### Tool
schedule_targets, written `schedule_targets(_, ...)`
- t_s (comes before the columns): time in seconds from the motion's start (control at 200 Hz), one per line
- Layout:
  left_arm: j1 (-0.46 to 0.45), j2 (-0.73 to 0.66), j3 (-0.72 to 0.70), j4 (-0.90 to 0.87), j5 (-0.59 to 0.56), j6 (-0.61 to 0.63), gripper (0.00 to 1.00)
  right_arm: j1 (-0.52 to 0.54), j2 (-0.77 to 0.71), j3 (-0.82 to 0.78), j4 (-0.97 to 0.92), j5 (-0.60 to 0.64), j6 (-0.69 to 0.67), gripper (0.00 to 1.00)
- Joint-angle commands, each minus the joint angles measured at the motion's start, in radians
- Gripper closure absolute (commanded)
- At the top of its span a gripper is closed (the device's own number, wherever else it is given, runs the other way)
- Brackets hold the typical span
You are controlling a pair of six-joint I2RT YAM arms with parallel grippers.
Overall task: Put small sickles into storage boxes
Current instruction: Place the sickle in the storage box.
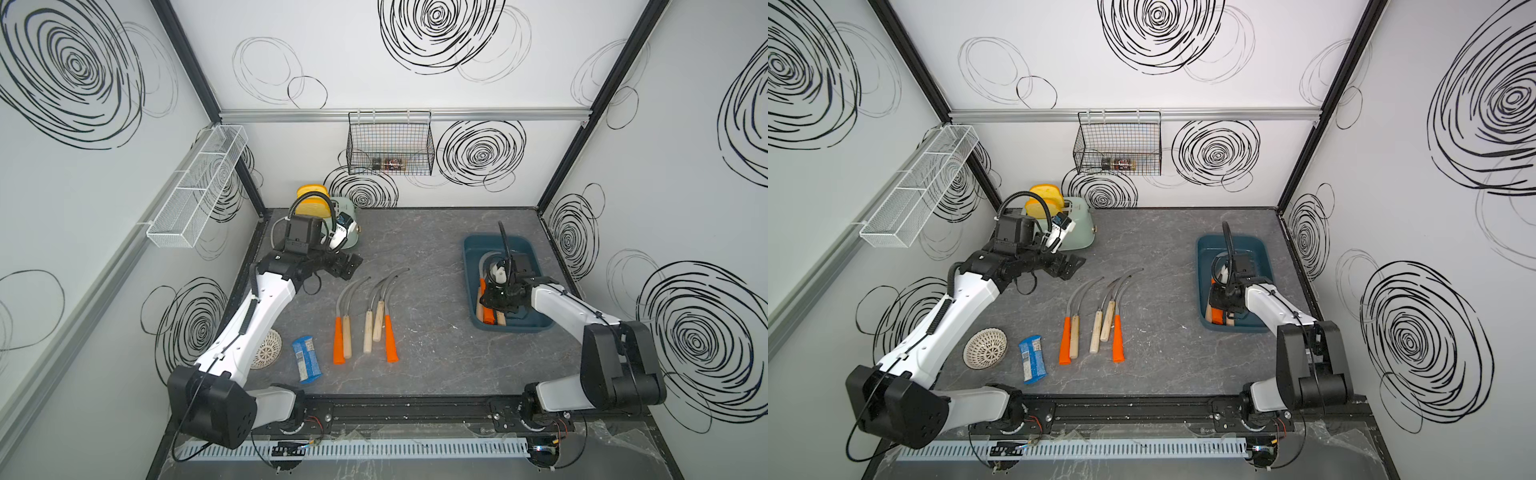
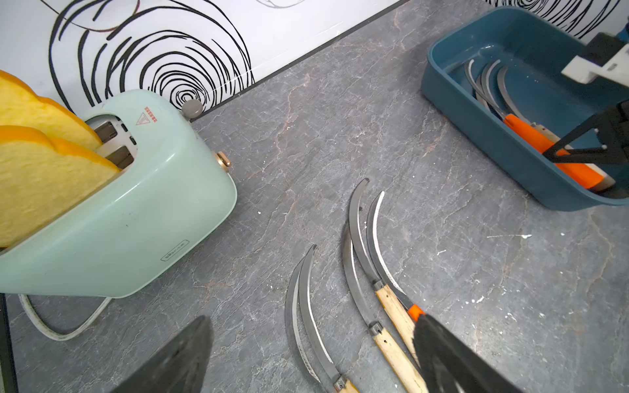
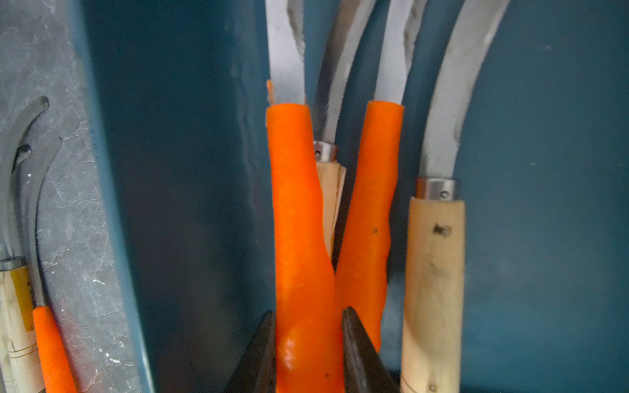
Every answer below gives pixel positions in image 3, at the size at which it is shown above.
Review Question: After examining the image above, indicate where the orange handle sickle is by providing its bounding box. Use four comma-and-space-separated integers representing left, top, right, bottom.
335, 1, 427, 350
22, 137, 77, 392
265, 1, 344, 392

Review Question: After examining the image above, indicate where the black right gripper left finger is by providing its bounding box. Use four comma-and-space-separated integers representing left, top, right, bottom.
223, 311, 277, 393

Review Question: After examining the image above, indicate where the teal plastic storage box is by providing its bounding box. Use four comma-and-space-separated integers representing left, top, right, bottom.
70, 1, 628, 392

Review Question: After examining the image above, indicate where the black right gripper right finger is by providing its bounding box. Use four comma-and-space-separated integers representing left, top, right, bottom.
342, 307, 400, 393

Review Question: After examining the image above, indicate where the wooden handle sickle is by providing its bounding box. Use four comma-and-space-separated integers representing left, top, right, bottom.
400, 0, 509, 392
12, 143, 32, 171
311, 0, 376, 256
1, 96, 48, 392

